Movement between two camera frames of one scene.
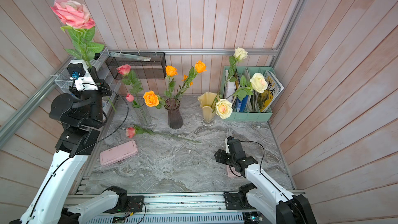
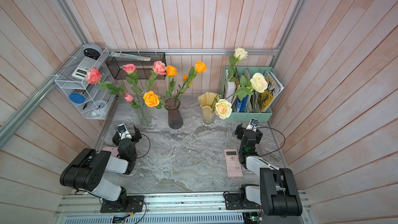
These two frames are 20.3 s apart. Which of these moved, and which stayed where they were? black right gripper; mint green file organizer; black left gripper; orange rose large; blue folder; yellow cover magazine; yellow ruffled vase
Moved: black right gripper; black left gripper
Stayed: blue folder; yellow ruffled vase; yellow cover magazine; orange rose large; mint green file organizer
